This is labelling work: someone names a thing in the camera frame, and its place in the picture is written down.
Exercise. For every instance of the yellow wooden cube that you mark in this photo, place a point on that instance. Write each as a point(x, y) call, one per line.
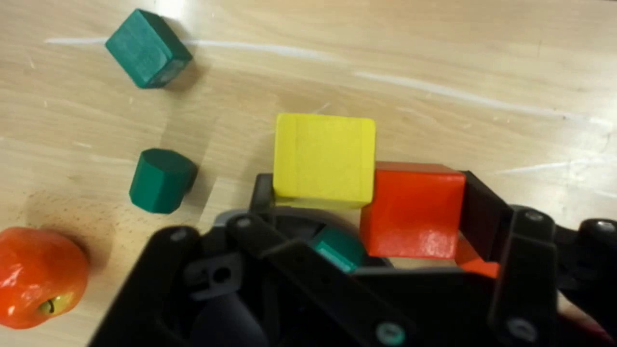
point(325, 159)

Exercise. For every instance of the red plastic apple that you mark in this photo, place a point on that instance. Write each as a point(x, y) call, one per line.
point(43, 275)

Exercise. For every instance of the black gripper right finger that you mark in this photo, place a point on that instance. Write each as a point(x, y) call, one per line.
point(485, 219)

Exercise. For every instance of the teal wooden cube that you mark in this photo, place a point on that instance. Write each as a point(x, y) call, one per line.
point(344, 250)

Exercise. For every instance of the green hexagonal wooden block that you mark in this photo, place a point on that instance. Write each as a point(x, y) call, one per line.
point(161, 180)

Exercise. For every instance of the orange-red wooden cube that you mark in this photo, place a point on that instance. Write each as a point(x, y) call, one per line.
point(415, 211)

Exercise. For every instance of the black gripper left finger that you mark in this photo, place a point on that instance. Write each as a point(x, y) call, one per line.
point(263, 196)

